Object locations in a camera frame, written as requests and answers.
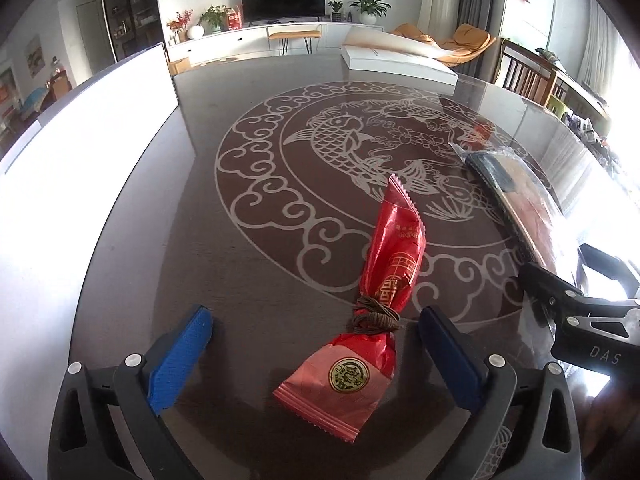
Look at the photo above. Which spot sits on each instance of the cardboard box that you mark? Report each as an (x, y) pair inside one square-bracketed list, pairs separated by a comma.
[(179, 66)]

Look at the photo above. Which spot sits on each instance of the white curved foam sheet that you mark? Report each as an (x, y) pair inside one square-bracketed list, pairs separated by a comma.
[(390, 40)]

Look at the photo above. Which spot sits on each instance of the black flat television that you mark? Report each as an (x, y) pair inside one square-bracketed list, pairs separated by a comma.
[(282, 0)]

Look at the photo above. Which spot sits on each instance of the large white board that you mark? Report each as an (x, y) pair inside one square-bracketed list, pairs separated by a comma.
[(75, 185)]

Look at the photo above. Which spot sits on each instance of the wooden chair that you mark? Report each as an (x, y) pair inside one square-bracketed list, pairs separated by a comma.
[(525, 77)]

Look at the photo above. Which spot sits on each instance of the white round vase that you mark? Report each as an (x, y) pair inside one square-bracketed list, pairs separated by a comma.
[(195, 31)]

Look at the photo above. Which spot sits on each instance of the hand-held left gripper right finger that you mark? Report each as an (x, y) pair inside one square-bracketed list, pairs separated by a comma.
[(450, 365)]

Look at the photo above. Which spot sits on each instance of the white television cabinet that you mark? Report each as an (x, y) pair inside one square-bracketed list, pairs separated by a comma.
[(235, 40)]

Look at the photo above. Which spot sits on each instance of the white flat box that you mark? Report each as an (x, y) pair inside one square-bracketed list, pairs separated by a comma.
[(400, 67)]

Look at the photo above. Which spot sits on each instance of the black glass display cabinet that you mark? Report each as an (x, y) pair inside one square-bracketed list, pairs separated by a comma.
[(130, 5)]

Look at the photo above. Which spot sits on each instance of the framed wall painting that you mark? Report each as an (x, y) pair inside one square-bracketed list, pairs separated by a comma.
[(35, 56)]

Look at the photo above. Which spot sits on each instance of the leafy green potted plant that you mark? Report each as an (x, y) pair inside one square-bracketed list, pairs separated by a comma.
[(214, 17)]

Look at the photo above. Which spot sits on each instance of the comb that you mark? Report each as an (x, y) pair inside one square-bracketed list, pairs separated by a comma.
[(520, 200)]

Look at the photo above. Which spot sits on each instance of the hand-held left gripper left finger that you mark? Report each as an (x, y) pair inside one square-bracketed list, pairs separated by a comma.
[(177, 360)]

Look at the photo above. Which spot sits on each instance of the red snack packet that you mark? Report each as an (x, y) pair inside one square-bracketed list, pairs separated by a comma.
[(395, 255)]

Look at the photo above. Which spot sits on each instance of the red gift box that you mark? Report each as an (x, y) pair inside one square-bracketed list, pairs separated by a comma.
[(234, 19)]

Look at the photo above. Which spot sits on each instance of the large plant in white pot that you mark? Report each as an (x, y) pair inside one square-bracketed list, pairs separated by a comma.
[(369, 7)]

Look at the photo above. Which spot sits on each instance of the grey curtain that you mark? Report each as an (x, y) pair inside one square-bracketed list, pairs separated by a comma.
[(482, 10)]

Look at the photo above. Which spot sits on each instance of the small wooden cabinet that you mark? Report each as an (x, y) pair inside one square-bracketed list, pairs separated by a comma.
[(59, 85)]

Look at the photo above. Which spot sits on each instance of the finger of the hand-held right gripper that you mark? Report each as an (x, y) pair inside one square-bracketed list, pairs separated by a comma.
[(545, 285), (605, 255)]

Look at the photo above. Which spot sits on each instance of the small plant in dark pot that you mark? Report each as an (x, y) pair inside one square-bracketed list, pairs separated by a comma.
[(335, 11)]

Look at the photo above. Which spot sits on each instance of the blue patterned cloth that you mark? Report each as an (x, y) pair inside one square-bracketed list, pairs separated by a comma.
[(34, 100)]

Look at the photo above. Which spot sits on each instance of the wooden side desk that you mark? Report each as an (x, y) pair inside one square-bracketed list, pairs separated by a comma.
[(575, 85)]

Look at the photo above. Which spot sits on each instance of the red flower arrangement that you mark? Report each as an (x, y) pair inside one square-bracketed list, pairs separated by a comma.
[(179, 24)]

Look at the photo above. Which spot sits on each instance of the wooden stool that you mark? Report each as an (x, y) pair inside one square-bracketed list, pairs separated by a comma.
[(292, 33)]

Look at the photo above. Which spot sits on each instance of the orange lounge chair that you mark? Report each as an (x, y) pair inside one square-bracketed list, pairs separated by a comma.
[(470, 37)]

